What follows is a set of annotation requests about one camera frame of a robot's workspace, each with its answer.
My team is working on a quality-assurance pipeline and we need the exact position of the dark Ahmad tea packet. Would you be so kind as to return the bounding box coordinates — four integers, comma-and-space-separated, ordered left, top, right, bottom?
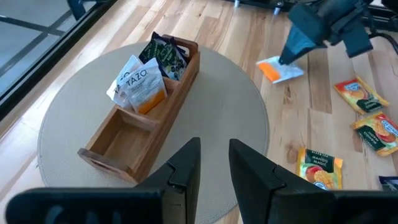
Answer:
377, 175, 398, 192
150, 30, 190, 65
138, 37, 188, 82

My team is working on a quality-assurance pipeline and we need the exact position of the white orange Tazo tea packet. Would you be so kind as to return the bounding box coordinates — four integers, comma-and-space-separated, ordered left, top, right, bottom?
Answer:
119, 57, 168, 115
106, 54, 144, 110
255, 55, 305, 85

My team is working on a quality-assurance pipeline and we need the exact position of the wooden three-compartment tea box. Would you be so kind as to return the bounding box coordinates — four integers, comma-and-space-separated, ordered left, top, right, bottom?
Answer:
76, 33, 201, 184

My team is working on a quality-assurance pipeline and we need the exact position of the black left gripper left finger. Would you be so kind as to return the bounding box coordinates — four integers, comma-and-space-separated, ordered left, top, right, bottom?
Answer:
134, 137, 201, 224

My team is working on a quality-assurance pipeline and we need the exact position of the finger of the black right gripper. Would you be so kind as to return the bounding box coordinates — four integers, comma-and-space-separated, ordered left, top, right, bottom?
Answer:
277, 2, 331, 66

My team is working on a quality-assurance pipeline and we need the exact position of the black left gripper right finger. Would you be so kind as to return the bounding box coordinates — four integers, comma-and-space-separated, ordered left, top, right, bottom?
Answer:
228, 138, 336, 224

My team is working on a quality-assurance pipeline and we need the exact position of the round grey table mat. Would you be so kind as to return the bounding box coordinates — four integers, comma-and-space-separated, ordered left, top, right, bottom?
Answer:
37, 42, 270, 224

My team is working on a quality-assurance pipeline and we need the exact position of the yellow mango tea packet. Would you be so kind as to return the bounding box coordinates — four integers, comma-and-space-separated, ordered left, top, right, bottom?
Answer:
333, 76, 391, 116
351, 111, 398, 158
295, 147, 344, 191

